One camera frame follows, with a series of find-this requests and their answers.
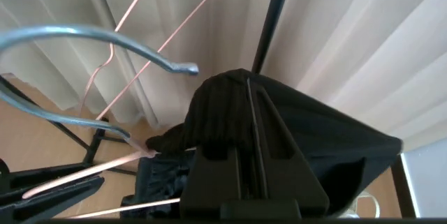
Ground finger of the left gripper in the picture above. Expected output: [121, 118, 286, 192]
[0, 162, 94, 207]
[0, 176, 106, 222]

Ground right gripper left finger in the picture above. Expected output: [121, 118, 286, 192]
[179, 144, 245, 218]

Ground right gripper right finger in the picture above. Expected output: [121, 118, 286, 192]
[245, 77, 330, 218]

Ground black shorts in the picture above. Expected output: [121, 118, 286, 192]
[120, 68, 404, 218]

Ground pink clothes hanger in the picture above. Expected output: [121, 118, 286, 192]
[78, 0, 230, 121]
[0, 24, 200, 220]

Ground white laundry basket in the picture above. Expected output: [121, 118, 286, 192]
[338, 189, 381, 218]

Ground black clothes rack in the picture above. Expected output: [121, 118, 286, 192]
[0, 0, 296, 177]

